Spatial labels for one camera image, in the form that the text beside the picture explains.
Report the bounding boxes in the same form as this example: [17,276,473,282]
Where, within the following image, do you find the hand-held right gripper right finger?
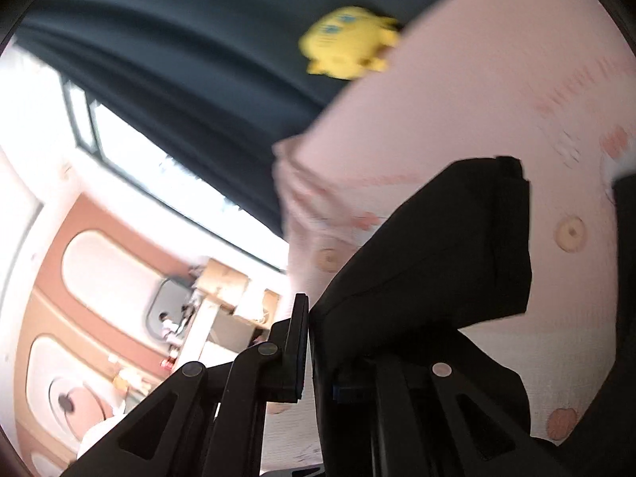
[333,358,542,477]

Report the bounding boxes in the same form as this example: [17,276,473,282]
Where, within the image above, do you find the black pants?
[308,155,535,477]

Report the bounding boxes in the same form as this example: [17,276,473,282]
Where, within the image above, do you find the cardboard box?
[193,257,249,311]
[233,288,283,331]

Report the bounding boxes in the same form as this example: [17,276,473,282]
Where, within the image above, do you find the pink printed blanket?
[272,0,636,477]

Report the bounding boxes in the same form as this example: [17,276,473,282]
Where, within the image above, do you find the yellow plush toy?
[299,6,402,80]

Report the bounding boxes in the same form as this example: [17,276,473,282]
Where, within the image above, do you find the dark blue curtain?
[15,0,493,239]

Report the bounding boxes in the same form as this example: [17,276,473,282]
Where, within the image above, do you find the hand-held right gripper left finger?
[64,294,310,477]

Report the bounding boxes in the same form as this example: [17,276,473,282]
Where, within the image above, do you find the window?
[60,82,289,271]

